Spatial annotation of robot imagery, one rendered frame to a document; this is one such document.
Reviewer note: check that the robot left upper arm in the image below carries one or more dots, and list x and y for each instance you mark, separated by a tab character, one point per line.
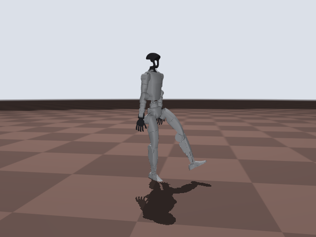
162	92

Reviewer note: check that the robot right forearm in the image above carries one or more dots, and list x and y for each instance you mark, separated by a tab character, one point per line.
142	105

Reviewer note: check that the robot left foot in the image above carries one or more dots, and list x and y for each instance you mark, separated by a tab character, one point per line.
197	163

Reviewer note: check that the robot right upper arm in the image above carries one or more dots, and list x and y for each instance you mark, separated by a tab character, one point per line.
144	84

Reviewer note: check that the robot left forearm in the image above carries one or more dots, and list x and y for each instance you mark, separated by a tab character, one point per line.
160	101

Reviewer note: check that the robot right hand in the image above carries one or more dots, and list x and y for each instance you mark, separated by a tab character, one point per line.
140	123

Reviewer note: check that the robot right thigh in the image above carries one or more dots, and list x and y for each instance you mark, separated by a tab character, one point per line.
152	129

